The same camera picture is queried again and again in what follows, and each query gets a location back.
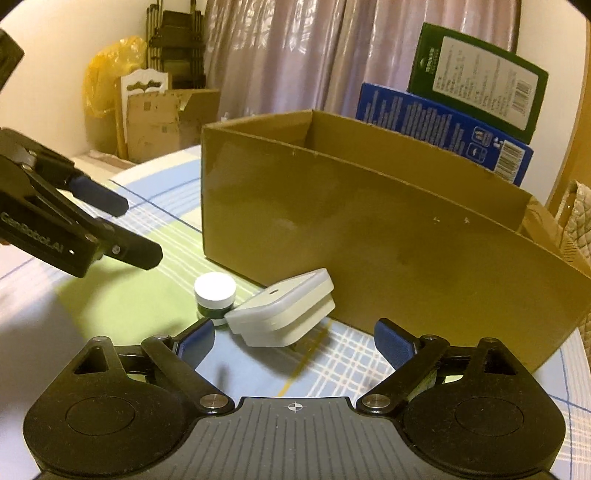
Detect white lid green jar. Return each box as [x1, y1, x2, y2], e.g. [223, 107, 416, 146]
[193, 272, 238, 326]

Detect white square night light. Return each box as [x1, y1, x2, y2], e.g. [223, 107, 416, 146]
[225, 268, 335, 348]

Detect yellow plastic bag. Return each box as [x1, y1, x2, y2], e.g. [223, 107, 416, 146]
[82, 35, 147, 118]

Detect checked tablecloth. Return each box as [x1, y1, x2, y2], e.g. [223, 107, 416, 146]
[0, 144, 591, 480]

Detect brown cardboard box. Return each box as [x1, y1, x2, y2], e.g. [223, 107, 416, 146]
[201, 110, 590, 370]

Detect cardboard boxes on floor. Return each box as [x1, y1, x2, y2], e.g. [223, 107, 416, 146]
[114, 89, 221, 164]

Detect white carved chair back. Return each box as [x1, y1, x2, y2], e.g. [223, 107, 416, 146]
[114, 68, 169, 161]

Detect black folding ladder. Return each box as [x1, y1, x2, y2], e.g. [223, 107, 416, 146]
[145, 1, 206, 89]

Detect quilted beige chair cover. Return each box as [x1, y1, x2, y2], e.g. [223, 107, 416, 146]
[556, 180, 591, 261]

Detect pink curtain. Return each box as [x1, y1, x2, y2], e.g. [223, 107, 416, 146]
[205, 0, 521, 119]

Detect blue carton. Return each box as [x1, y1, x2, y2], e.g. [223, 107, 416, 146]
[356, 82, 533, 186]

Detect dark green carton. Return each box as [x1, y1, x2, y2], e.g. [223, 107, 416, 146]
[408, 23, 549, 144]

